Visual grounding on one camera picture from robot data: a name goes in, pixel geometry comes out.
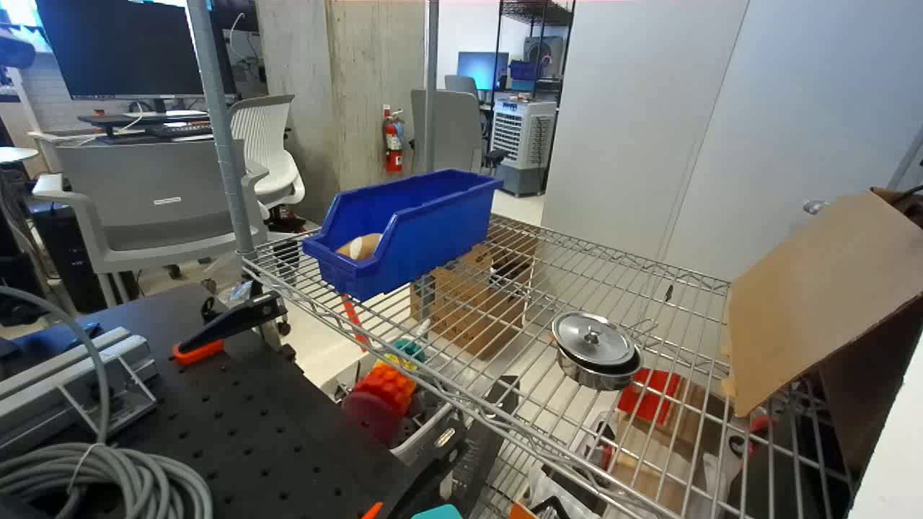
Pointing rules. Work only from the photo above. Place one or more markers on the blue plastic storage bin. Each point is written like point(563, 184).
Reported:
point(422, 226)

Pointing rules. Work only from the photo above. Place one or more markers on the brown cardboard box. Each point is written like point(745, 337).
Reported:
point(479, 318)

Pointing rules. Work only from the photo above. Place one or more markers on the tan round object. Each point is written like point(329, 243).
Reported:
point(361, 247)

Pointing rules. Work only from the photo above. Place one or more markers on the grey upright chair back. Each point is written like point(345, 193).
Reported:
point(449, 131)

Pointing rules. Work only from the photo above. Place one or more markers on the grey white air unit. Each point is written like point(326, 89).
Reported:
point(527, 146)

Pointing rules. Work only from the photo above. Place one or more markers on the red fire extinguisher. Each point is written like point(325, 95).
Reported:
point(394, 141)

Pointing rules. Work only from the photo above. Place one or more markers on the rainbow coloured toy blocks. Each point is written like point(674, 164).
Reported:
point(384, 393)

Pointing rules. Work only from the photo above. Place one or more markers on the small lit blue monitor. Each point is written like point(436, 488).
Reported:
point(479, 71)

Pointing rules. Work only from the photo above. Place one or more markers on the white office chair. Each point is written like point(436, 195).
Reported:
point(270, 146)

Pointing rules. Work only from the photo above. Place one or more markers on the red orange plastic object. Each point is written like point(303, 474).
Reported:
point(651, 396)

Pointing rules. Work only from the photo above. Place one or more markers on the black metal shelving rack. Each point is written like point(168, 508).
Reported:
point(550, 17)

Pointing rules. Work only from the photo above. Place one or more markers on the grey metal shelf pole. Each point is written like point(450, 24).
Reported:
point(220, 118)

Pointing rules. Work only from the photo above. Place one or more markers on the grey office chair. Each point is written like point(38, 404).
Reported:
point(153, 193)

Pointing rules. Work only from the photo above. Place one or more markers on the black computer tower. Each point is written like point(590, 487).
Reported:
point(74, 256)

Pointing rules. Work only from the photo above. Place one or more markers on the large black monitor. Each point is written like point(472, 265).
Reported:
point(117, 44)

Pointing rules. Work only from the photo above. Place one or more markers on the white flat board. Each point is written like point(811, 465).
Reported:
point(896, 464)

